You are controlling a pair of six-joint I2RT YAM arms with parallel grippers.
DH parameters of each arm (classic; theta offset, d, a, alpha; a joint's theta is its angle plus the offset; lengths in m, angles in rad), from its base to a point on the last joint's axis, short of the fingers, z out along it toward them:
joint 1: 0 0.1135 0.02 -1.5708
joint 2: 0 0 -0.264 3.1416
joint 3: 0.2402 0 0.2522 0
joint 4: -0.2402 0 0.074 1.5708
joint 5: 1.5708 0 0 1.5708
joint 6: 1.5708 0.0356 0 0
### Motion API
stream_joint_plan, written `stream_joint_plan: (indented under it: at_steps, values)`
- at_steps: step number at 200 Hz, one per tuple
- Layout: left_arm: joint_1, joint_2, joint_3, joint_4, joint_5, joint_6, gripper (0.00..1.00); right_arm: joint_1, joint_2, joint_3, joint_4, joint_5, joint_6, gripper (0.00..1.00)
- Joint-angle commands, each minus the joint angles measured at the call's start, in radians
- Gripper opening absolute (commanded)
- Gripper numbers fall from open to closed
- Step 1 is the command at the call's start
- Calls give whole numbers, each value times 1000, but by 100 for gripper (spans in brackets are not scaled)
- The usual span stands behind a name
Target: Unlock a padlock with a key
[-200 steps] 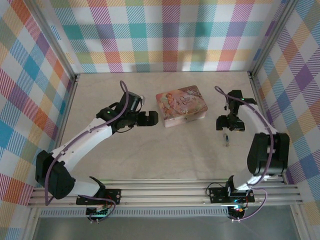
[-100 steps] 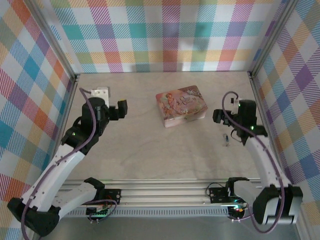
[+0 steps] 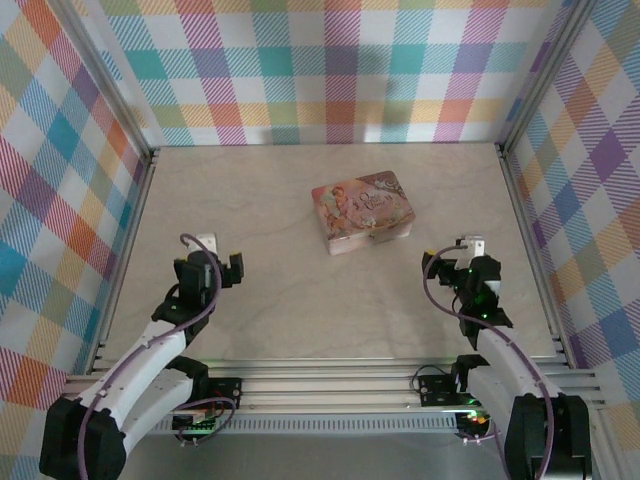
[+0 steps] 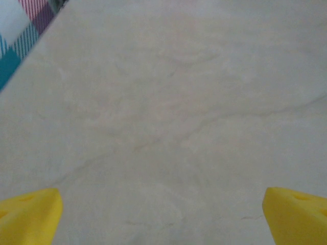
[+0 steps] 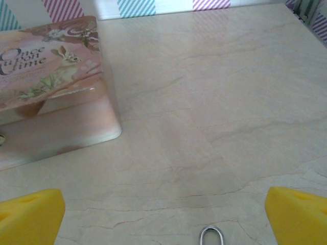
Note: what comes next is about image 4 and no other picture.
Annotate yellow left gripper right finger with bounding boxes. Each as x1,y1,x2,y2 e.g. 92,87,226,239
262,186,327,245

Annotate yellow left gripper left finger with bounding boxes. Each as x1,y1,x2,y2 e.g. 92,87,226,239
0,188,63,245

